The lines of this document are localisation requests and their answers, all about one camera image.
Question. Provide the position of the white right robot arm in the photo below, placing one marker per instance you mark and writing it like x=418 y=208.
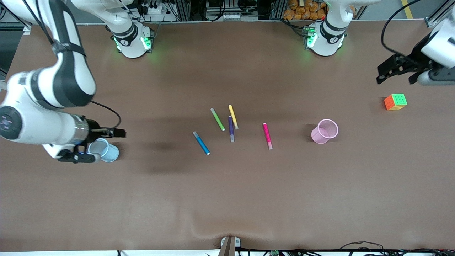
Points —
x=64 y=78

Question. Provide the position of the pink plastic cup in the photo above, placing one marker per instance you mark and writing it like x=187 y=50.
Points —
x=318 y=136

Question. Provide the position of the pink marker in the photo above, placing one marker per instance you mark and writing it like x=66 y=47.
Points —
x=267 y=136

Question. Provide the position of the blue marker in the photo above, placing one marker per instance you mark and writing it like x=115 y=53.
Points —
x=201 y=143

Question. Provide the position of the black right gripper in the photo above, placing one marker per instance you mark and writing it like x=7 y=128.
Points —
x=94 y=127

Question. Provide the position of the colourful puzzle cube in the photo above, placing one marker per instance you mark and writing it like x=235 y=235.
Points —
x=395 y=102

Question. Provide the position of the yellow marker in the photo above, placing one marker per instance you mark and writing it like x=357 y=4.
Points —
x=233 y=116

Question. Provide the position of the white power strip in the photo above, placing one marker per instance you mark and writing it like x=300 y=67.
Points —
x=225 y=16

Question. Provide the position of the green marker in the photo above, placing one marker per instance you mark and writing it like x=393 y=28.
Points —
x=217 y=119

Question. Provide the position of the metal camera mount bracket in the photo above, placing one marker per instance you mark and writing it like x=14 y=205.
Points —
x=229 y=245

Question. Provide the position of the blue plastic cup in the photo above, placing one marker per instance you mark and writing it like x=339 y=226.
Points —
x=109 y=151

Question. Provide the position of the orange snack bags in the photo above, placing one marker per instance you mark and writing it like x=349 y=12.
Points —
x=302 y=12

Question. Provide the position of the purple marker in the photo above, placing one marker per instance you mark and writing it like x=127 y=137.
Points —
x=231 y=129

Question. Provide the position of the aluminium frame post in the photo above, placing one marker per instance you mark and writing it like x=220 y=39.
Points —
x=435 y=19

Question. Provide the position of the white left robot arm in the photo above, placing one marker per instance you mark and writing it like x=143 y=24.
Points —
x=327 y=39

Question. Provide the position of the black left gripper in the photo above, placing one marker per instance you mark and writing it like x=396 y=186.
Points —
x=416 y=57

